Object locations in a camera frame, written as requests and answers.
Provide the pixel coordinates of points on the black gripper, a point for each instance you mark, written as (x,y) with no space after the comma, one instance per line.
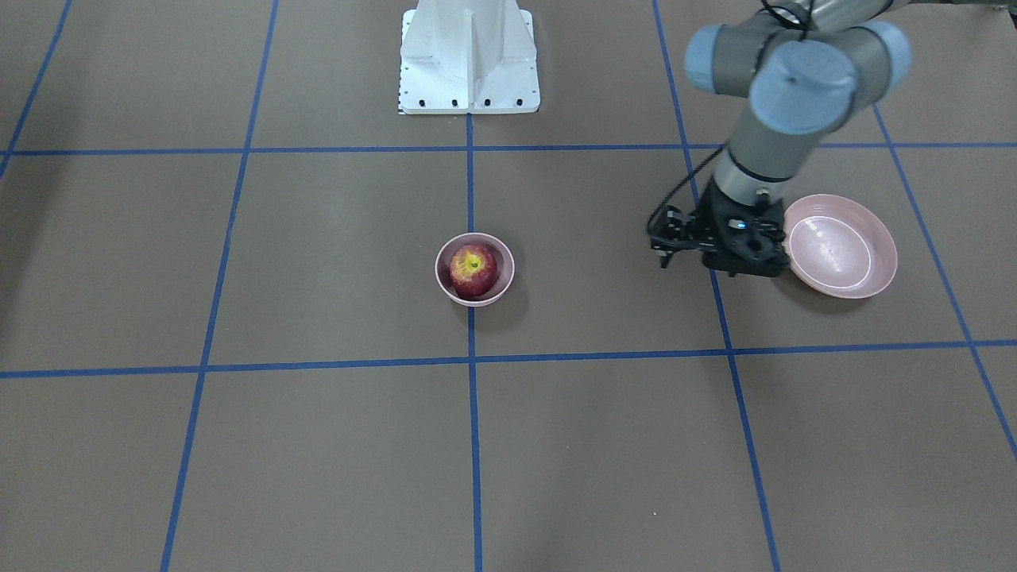
(706,225)

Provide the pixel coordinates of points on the red apple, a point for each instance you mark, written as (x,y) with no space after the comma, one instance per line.
(473,270)

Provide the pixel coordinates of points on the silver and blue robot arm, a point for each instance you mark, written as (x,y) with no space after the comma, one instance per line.
(804,68)

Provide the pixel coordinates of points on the pink plate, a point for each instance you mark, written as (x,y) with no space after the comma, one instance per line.
(839,248)

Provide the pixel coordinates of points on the pink bowl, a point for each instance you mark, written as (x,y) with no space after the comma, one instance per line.
(505,261)

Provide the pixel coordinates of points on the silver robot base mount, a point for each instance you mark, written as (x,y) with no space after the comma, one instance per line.
(468,57)

